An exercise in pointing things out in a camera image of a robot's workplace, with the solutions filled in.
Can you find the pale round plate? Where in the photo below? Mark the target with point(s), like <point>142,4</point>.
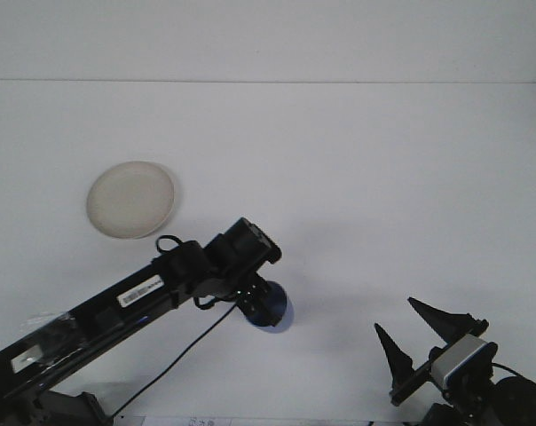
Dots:
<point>130,199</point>

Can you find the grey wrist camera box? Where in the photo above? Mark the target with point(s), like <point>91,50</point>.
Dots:
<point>461,357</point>

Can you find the pale blue cup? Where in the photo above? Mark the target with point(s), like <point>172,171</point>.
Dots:
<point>282,306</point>

